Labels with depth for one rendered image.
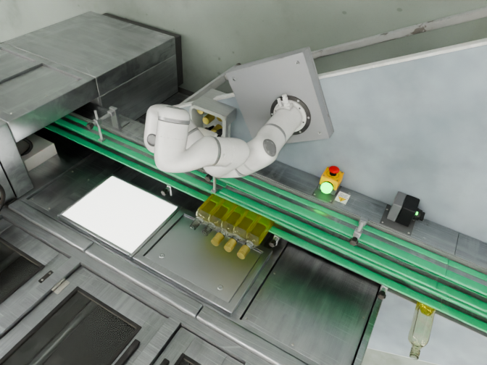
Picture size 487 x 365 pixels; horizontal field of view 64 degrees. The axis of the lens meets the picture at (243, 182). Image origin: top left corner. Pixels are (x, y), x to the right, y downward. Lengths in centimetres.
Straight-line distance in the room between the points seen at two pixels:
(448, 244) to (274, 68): 86
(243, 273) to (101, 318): 55
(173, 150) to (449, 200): 97
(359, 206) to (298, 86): 51
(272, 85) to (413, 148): 52
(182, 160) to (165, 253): 69
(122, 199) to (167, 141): 89
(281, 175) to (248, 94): 35
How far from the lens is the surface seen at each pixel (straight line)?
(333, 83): 139
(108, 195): 192
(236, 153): 111
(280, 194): 152
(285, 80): 139
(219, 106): 162
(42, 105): 197
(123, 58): 231
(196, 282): 156
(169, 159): 104
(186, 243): 167
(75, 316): 162
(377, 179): 153
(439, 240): 154
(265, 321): 152
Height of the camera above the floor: 196
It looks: 42 degrees down
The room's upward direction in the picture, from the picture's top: 139 degrees counter-clockwise
